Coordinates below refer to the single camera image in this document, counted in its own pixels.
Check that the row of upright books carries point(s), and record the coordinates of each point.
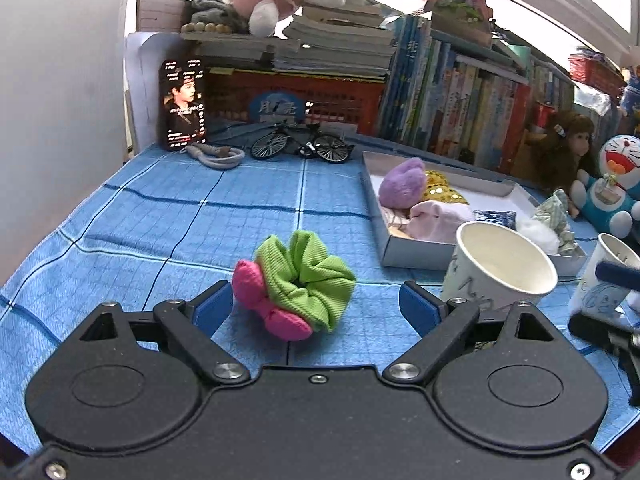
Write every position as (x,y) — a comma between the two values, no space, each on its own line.
(447,94)

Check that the pink miniature house model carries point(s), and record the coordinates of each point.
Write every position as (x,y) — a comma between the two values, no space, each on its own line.
(466,19)

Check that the stack of flat books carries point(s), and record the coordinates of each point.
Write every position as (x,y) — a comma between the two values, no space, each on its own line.
(351,43)

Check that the grey carabiner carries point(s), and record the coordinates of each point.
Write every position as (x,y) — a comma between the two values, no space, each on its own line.
(219,158)

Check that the green checked fabric pouch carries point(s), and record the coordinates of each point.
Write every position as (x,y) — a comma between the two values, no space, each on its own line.
(553,215)

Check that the blue Doraemon plush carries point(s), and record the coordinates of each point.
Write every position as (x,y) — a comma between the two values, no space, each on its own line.
(610,203)

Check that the blue checked tablecloth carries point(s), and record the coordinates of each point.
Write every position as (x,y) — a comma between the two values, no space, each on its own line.
(165,226)

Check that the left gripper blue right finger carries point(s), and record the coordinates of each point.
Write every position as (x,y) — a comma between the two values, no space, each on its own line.
(420,308)

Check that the green and pink scrunchie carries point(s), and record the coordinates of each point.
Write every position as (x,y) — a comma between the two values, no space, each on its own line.
(297,289)

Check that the large doodled paper cup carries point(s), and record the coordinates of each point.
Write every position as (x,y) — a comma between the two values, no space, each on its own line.
(496,267)

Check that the smartphone with lit screen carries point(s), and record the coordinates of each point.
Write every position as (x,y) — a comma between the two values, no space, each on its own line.
(181,119)

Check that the brown haired monkey doll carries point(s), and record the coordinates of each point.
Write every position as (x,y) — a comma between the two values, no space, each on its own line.
(561,150)

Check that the red basket on shelf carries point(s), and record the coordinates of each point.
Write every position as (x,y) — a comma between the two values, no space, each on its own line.
(597,74)

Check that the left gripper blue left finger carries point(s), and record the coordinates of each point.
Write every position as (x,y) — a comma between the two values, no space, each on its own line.
(210,308)

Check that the blue floral fabric pouch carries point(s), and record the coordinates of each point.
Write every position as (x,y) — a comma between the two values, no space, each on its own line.
(504,218)

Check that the miniature black bicycle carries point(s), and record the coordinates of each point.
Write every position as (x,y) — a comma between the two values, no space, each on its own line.
(307,142)

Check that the small tan soft piece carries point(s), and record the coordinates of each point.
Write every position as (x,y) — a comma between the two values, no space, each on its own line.
(397,222)

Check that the gold sequin pouch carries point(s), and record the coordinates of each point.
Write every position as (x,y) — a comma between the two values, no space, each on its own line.
(437,189)

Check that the purple plush toy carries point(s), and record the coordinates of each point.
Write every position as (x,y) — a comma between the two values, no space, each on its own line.
(403,186)

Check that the white cardboard box tray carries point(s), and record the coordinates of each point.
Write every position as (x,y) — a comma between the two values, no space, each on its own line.
(481,193)

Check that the pink sock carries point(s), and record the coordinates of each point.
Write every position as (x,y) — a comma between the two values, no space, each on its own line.
(438,222)

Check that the white fluffy plush ball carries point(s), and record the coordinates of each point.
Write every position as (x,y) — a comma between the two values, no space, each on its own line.
(539,234)

